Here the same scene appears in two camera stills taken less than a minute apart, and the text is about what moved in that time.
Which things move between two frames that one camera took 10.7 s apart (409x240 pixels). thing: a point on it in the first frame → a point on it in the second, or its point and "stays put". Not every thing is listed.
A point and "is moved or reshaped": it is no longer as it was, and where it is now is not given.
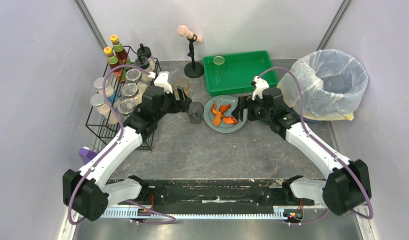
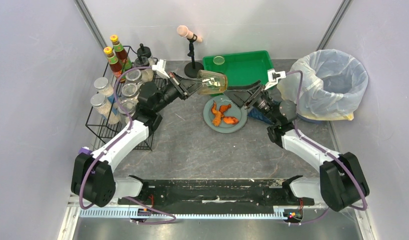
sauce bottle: x=122 y=56 stays put
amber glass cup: x=181 y=82 is moved or reshaped
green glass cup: x=218 y=60 stays put
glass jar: x=125 y=108 stays put
